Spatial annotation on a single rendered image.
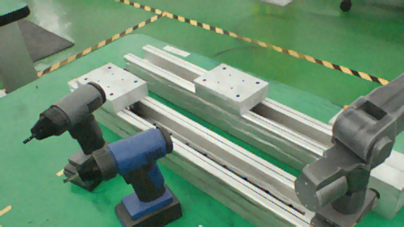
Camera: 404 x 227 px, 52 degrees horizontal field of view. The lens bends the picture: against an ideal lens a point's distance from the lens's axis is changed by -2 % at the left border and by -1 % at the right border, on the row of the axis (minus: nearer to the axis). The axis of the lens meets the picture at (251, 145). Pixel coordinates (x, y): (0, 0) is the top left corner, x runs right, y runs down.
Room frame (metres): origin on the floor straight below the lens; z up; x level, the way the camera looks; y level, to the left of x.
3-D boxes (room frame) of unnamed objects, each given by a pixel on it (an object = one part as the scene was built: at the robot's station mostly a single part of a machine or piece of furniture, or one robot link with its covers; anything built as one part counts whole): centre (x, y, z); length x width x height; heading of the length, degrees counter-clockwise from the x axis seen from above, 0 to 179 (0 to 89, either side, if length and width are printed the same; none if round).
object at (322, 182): (0.45, -0.13, 1.04); 0.12 x 0.09 x 0.12; 124
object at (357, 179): (0.47, -0.16, 1.01); 0.07 x 0.06 x 0.07; 124
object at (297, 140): (0.90, 0.05, 0.82); 0.80 x 0.10 x 0.09; 49
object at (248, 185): (0.76, 0.17, 0.82); 0.80 x 0.10 x 0.09; 49
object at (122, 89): (0.93, 0.36, 0.87); 0.16 x 0.11 x 0.07; 49
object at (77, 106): (0.69, 0.39, 0.89); 0.20 x 0.08 x 0.22; 151
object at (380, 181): (0.62, -0.29, 0.83); 0.12 x 0.09 x 0.10; 139
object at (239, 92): (0.90, 0.05, 0.87); 0.16 x 0.11 x 0.07; 49
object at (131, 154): (0.55, 0.24, 0.89); 0.20 x 0.08 x 0.22; 124
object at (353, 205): (0.47, -0.16, 0.95); 0.10 x 0.07 x 0.07; 139
